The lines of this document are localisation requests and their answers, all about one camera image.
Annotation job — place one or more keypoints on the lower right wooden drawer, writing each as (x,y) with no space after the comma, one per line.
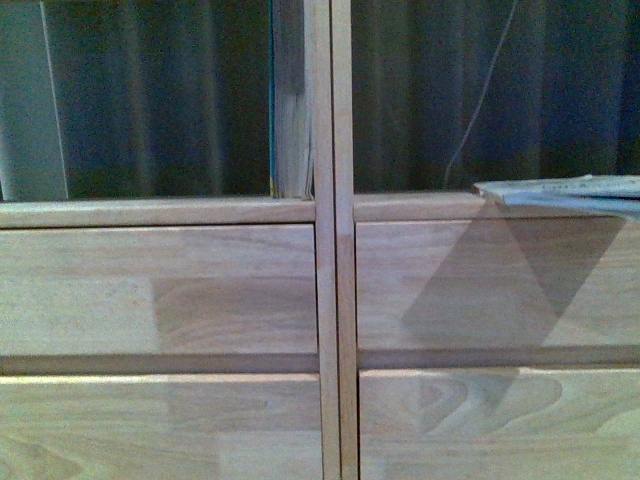
(499,423)

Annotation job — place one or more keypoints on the green cover standing book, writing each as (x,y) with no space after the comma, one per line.
(288,117)

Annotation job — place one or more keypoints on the upper left wooden drawer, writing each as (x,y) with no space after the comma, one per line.
(166,290)

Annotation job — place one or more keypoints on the upper right wooden drawer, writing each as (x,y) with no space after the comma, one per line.
(497,283)

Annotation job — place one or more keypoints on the wooden drawer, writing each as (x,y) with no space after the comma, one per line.
(497,283)
(166,290)
(214,426)
(499,423)

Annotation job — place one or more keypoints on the right wooden shelf unit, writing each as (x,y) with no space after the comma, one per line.
(353,208)

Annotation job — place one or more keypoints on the left wooden shelf unit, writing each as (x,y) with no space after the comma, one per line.
(226,210)

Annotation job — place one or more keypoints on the lower left wooden drawer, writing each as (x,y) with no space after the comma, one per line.
(214,426)

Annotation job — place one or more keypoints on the wooden shelf unit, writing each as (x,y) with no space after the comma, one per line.
(353,208)
(226,210)

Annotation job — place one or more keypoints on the dark blue curtain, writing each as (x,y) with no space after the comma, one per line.
(138,99)

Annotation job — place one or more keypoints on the white red spine book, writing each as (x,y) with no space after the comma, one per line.
(616,195)

